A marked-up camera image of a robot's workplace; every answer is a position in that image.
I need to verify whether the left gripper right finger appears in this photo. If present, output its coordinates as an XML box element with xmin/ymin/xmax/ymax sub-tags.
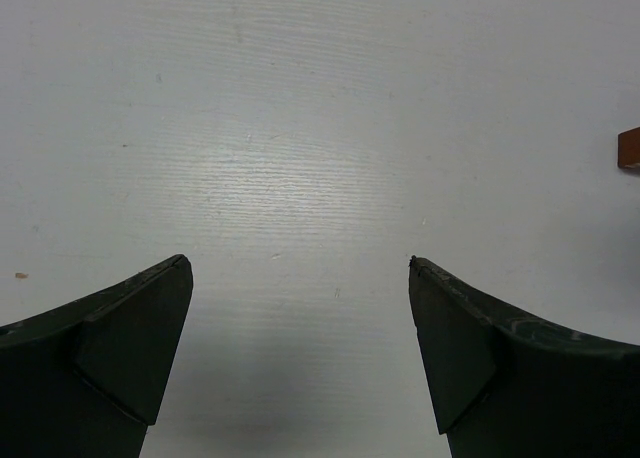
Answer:
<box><xmin>409</xmin><ymin>257</ymin><xmax>639</xmax><ymax>457</ymax></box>

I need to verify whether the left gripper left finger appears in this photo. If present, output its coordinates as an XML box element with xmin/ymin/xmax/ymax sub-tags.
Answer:
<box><xmin>1</xmin><ymin>255</ymin><xmax>193</xmax><ymax>457</ymax></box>

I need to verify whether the brown notched block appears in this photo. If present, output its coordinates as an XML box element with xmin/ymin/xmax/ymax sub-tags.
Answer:
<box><xmin>617</xmin><ymin>127</ymin><xmax>640</xmax><ymax>170</ymax></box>

